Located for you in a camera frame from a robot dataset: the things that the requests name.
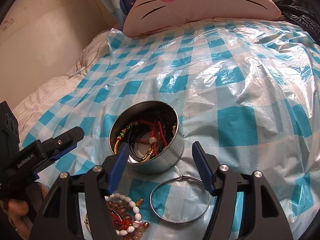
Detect blue checkered plastic sheet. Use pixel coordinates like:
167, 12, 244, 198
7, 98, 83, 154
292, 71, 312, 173
21, 20, 319, 239

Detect white bead bracelet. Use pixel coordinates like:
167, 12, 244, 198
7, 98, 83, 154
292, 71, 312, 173
107, 192, 143, 237

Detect silver bangle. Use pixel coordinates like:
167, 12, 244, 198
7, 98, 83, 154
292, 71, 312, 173
149, 175, 212, 224

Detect white quilt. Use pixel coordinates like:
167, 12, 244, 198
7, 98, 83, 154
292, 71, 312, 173
13, 30, 109, 142

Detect person's left hand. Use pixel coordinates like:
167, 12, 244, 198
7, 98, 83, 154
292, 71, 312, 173
0, 183, 49, 240

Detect black jacket on bed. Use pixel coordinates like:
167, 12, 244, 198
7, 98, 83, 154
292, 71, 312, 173
276, 0, 319, 45

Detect red cord bracelets in tin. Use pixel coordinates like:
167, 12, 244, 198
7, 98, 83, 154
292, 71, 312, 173
113, 119, 176, 162

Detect pink cat face pillow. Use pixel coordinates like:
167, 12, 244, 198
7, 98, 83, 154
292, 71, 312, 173
123, 0, 281, 37

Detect round silver metal tin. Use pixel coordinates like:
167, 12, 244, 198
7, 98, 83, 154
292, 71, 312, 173
108, 100, 185, 175

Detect black camera box green light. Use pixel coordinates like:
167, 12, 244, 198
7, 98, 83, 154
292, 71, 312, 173
0, 101, 20, 168

